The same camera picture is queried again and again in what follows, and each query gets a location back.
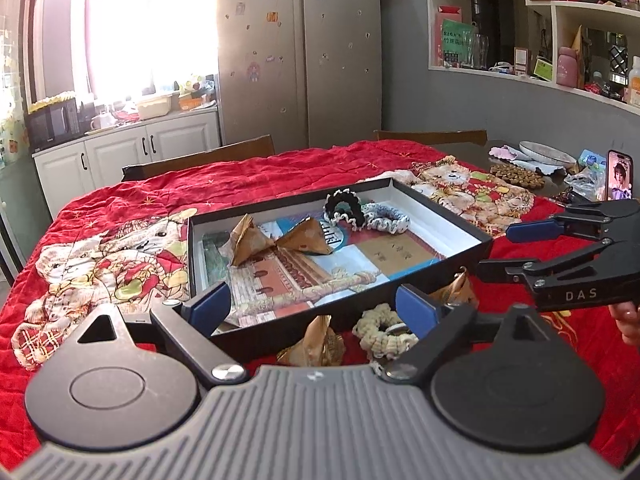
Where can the printed paper sheet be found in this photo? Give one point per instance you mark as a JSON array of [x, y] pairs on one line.
[[300, 280]]

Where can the pink crumpled cloth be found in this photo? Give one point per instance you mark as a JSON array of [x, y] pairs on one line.
[[504, 152]]

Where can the clear plastic bag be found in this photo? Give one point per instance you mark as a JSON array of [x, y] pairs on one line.
[[587, 172]]

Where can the white plate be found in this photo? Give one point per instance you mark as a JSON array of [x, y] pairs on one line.
[[547, 152]]

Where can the round wooden bead coaster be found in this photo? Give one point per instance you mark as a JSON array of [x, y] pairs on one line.
[[517, 175]]

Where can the cream plastic container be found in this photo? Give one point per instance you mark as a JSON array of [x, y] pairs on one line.
[[157, 106]]

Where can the brown paper pyramid packet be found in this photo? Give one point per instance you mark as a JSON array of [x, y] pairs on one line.
[[307, 237], [315, 342], [250, 240], [457, 292]]

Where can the black cardboard box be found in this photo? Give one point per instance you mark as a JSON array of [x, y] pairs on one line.
[[325, 307]]

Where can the white kitchen cabinet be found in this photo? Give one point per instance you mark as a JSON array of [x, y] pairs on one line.
[[150, 142]]

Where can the blue crochet scrunchie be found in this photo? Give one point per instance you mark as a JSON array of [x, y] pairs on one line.
[[387, 217]]

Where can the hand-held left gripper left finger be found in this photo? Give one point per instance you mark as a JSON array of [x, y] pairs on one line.
[[210, 307]]

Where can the steel double-door refrigerator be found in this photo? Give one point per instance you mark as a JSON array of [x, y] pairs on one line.
[[300, 50]]

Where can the pink bottle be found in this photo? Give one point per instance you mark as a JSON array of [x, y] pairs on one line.
[[567, 67]]

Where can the person's right hand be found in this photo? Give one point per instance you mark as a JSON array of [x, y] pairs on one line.
[[629, 322]]

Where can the white mug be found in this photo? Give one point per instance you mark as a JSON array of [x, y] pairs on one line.
[[102, 121]]

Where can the smartphone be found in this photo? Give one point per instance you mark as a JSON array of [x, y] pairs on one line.
[[620, 175]]

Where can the black crochet scrunchie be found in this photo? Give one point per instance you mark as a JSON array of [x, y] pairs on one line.
[[345, 207]]

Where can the wooden chair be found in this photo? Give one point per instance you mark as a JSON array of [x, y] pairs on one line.
[[200, 157], [430, 136]]

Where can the red printed blanket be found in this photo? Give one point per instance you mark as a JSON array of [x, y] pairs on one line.
[[150, 185]]

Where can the white wall shelf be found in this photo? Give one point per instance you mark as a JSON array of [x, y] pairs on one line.
[[550, 7]]

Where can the black microwave oven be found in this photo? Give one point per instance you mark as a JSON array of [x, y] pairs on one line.
[[52, 125]]

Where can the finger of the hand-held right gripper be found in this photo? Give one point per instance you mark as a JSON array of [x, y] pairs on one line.
[[505, 270], [530, 230]]

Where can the white plastic bottle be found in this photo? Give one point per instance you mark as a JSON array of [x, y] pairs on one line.
[[634, 85]]

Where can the cream crochet scrunchie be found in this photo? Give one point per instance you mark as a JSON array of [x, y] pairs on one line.
[[372, 340]]

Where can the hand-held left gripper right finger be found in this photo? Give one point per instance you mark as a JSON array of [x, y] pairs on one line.
[[415, 307]]

